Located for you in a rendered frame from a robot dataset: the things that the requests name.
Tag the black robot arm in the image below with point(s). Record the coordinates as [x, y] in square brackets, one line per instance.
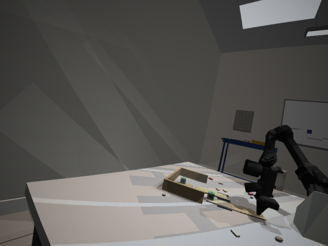
[311, 177]

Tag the green cube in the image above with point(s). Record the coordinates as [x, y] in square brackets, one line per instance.
[211, 195]

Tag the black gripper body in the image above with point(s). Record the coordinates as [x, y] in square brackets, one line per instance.
[264, 197]

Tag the tan rectangular block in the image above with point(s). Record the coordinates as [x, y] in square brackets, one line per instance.
[235, 233]

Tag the tan speckled strip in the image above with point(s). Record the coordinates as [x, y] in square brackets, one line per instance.
[237, 208]

